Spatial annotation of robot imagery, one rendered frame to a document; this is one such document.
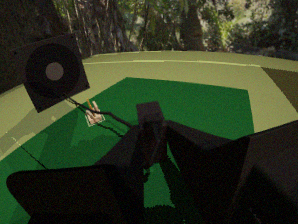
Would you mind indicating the green circuit board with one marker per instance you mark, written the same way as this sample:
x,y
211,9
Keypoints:
x,y
80,138

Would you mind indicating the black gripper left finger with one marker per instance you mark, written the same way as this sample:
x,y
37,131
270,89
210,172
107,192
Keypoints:
x,y
114,185

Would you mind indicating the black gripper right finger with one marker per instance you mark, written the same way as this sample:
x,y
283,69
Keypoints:
x,y
216,169

